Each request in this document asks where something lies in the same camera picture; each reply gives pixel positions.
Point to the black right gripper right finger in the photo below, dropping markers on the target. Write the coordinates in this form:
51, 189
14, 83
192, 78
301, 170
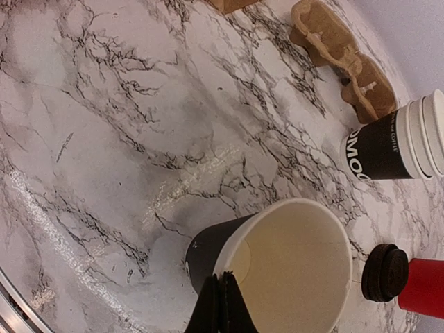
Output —
234, 313

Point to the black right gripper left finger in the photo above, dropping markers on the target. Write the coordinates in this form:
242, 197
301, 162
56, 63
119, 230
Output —
205, 316

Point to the single black paper cup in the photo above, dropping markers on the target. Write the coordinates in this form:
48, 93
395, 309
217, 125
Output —
292, 262

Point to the stack of black cup lids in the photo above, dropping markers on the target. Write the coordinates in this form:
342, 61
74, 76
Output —
385, 273

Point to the red ribbed metal bucket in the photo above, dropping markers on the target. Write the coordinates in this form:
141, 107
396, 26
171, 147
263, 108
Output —
424, 292

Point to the stack of black paper cups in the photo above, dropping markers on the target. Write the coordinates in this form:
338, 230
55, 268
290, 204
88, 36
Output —
405, 144

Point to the cardboard cup carrier tray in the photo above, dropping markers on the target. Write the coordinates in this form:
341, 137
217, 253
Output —
329, 42

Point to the brown paper bag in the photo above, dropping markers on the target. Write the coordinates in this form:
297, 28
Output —
229, 6

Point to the aluminium front rail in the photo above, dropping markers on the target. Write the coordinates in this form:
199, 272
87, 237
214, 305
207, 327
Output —
16, 314

